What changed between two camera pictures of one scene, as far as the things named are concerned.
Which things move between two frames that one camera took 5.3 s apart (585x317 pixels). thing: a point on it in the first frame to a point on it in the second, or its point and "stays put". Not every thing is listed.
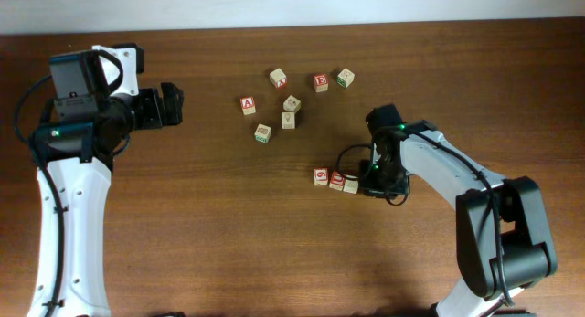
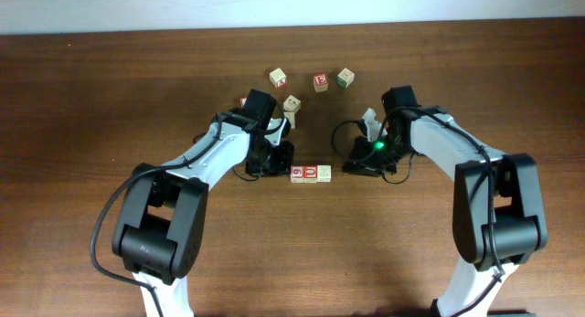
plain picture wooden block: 292,104 stays put
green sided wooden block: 345,78 stays put
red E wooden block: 321,82 stays put
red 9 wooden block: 321,176 to 297,174
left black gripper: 154,117 to 281,166
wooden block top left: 278,79 stays put
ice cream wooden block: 288,120 stays put
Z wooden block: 351,185 to 324,174
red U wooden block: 336,181 to 311,174
